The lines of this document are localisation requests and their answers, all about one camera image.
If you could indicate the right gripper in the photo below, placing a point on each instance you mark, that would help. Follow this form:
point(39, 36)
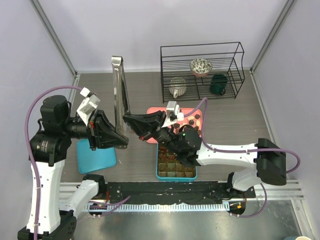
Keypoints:
point(146, 126)

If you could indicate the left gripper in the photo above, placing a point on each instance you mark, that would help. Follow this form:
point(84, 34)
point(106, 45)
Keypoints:
point(107, 136)

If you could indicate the stainless steel tongs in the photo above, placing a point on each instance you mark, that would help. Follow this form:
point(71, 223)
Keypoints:
point(121, 98)

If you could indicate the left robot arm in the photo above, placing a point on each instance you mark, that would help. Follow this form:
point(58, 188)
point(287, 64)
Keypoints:
point(48, 220)

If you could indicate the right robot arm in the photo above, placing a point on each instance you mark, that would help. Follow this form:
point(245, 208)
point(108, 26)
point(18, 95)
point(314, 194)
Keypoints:
point(262, 162)

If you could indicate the gold plastic chocolate insert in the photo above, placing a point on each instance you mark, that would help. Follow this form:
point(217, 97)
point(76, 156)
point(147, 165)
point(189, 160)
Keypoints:
point(172, 166)

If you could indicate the blue chocolate tin box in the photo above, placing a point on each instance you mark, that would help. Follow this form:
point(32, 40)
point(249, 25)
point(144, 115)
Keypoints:
point(175, 173)

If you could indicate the blue tin lid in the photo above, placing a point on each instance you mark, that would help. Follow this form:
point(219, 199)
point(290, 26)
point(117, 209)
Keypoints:
point(89, 160)

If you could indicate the striped ceramic cup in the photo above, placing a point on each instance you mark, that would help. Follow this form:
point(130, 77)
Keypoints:
point(177, 87)

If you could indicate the pink tray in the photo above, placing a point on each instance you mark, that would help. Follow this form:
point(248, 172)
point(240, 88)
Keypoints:
point(195, 120)

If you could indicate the patterned ceramic bowl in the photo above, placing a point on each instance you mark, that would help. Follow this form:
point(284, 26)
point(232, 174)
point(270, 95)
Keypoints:
point(200, 67)

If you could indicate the dark green mug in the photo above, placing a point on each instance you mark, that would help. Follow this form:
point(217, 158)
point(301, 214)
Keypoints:
point(218, 84)

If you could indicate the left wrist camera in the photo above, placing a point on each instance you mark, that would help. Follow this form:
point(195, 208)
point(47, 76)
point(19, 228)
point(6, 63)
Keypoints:
point(88, 106)

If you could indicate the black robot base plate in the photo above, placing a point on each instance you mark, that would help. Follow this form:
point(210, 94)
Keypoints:
point(169, 193)

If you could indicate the black wire rack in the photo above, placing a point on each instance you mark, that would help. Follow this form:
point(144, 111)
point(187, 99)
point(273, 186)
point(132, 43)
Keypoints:
point(226, 58)

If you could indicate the white cable duct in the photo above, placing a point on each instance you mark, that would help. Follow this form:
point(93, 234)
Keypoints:
point(183, 207)

